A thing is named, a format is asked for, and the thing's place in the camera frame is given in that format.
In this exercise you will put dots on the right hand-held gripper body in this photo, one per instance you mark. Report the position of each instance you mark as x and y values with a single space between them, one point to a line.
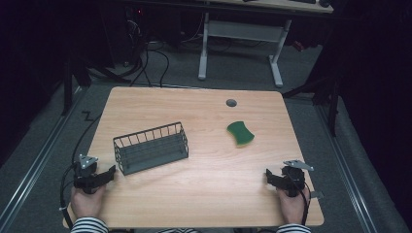
294 179

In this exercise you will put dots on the black metal stand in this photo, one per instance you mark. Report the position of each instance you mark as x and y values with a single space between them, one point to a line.
324 93
68 84

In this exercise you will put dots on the person's striped shirt torso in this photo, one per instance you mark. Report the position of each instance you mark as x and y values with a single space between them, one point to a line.
178 230

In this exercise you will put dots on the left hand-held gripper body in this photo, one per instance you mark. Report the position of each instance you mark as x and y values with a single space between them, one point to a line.
85 176

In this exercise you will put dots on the person's right hand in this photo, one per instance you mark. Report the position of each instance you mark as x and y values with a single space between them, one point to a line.
293 208

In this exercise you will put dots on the green and yellow sponge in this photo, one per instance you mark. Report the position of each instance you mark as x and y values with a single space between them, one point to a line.
240 132

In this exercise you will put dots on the white-framed wooden desk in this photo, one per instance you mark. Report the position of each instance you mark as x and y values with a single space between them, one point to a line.
241 30

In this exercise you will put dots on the metal floor rail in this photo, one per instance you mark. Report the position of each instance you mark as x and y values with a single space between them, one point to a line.
35 165
348 168

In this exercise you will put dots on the person's left hand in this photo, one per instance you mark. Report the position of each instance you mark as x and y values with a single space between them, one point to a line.
85 204

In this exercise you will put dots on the small grey tab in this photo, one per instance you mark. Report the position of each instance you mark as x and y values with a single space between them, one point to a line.
317 194

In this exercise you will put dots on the black computer mouse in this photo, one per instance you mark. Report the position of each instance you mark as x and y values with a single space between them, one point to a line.
324 3

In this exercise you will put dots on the black computer tower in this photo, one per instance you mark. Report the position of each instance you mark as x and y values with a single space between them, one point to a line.
134 32

